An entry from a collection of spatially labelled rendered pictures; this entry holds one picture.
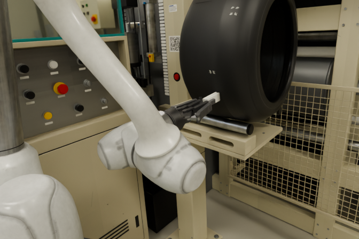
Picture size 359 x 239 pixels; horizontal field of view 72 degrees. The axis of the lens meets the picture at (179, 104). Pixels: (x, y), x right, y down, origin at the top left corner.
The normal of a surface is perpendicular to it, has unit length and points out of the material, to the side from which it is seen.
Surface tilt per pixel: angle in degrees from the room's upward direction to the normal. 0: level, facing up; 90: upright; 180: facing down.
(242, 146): 90
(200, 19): 63
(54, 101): 90
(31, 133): 90
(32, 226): 67
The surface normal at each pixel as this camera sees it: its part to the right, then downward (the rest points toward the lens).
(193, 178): 0.72, 0.33
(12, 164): 0.68, -0.43
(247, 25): 0.06, 0.00
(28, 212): 0.51, -0.32
